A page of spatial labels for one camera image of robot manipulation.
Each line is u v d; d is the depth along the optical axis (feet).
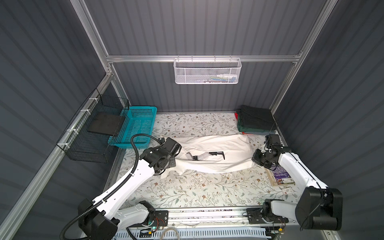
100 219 1.22
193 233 2.49
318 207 1.28
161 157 1.69
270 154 2.06
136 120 3.79
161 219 2.38
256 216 2.41
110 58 2.91
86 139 2.42
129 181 1.46
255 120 3.45
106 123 2.56
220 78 3.05
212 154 3.16
